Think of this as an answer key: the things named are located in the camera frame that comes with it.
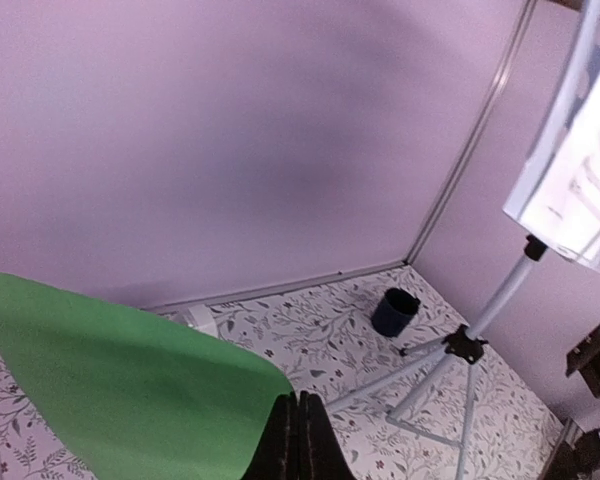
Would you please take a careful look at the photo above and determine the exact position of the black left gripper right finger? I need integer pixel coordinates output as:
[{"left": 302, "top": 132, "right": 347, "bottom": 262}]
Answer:
[{"left": 298, "top": 391, "right": 353, "bottom": 480}]

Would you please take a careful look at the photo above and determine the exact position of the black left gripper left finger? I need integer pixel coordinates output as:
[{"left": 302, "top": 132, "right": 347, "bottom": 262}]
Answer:
[{"left": 247, "top": 393, "right": 299, "bottom": 480}]

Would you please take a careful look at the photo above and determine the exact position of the light blue music stand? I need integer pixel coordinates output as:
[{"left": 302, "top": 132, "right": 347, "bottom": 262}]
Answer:
[{"left": 324, "top": 0, "right": 600, "bottom": 480}]

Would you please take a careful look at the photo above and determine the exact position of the green sheet music page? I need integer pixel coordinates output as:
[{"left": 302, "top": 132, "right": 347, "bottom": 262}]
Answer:
[{"left": 0, "top": 273, "right": 292, "bottom": 479}]

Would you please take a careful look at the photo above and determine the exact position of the white sheet music page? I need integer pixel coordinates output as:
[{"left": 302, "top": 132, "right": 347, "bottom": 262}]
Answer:
[{"left": 520, "top": 74, "right": 600, "bottom": 265}]

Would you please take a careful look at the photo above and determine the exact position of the white metronome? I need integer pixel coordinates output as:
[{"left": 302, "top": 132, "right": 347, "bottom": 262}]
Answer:
[{"left": 178, "top": 304, "right": 219, "bottom": 338}]

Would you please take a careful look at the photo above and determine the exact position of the dark blue ceramic mug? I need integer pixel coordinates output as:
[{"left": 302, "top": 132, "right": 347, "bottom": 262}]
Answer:
[{"left": 371, "top": 288, "right": 421, "bottom": 338}]

